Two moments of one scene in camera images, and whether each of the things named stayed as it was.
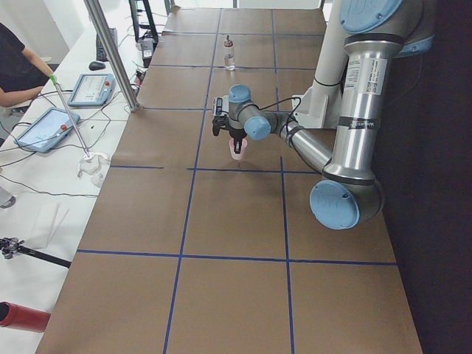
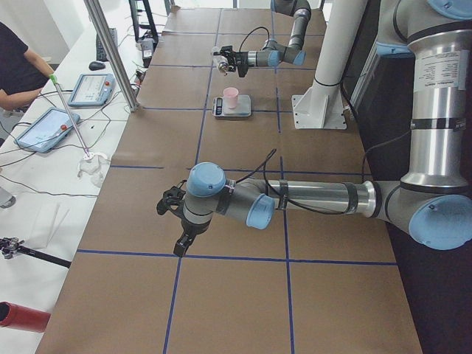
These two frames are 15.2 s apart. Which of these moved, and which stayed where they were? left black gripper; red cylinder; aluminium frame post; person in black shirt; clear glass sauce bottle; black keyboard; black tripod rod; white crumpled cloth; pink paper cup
Moved: left black gripper; clear glass sauce bottle; pink paper cup
Stayed: black tripod rod; red cylinder; white crumpled cloth; person in black shirt; black keyboard; aluminium frame post
